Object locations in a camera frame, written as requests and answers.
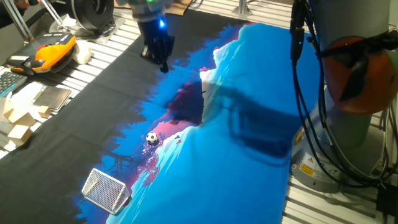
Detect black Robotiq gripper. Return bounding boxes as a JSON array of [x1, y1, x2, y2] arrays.
[[136, 17, 175, 73]]

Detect dark sleeved forearm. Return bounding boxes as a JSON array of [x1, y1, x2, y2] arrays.
[[0, 2, 22, 29]]

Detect white foam lump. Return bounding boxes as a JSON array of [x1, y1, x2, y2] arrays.
[[72, 40, 93, 65]]

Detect blue black printed cloth mat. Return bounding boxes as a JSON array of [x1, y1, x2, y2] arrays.
[[0, 9, 321, 224]]

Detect orange black teach pendant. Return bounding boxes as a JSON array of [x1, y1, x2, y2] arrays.
[[6, 32, 78, 75]]

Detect grey metal plate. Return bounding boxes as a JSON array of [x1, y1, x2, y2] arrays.
[[32, 85, 73, 111]]

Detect small wooden block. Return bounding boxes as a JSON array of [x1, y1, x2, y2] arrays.
[[37, 105, 52, 119]]

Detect wooden cube block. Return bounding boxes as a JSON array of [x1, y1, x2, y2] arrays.
[[3, 108, 37, 128], [7, 124, 34, 147]]

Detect black computer keyboard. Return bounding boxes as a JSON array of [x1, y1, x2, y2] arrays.
[[0, 70, 28, 98]]

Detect pale wooden block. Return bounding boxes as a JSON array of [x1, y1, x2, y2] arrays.
[[0, 96, 7, 122]]

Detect black box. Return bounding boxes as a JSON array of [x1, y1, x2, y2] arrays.
[[376, 183, 398, 218]]

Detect aluminium frame bar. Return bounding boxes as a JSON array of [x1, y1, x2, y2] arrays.
[[231, 0, 253, 16], [40, 0, 65, 30], [1, 0, 35, 43]]

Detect white wire mesh goal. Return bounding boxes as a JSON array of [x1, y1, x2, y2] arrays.
[[81, 167, 131, 216]]

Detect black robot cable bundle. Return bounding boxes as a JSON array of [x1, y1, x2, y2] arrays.
[[289, 0, 398, 189]]

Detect black fabric strap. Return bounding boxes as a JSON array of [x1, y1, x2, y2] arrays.
[[320, 30, 398, 102]]

